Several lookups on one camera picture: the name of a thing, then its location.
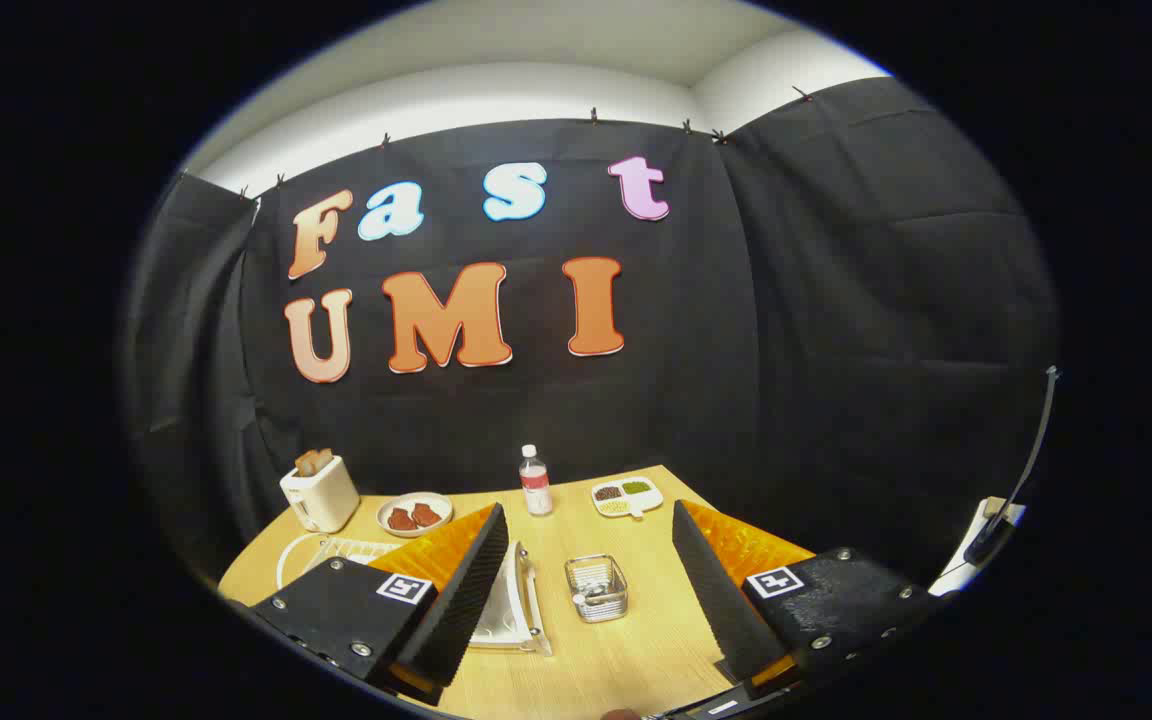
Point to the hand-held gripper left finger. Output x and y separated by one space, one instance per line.
456 610

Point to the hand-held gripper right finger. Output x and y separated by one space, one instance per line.
721 600

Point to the small beige plate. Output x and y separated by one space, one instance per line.
436 499

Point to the white divided dish with beans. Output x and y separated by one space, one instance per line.
648 497

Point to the brown meat piece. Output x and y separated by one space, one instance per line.
426 515
401 519

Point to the clear water bottle red label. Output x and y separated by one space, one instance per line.
536 490

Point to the white toaster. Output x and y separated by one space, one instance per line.
321 497

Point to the toasted bread slices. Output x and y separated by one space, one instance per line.
314 461

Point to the white flat object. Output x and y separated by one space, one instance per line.
956 575

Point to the black backdrop cloth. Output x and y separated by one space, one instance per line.
786 330

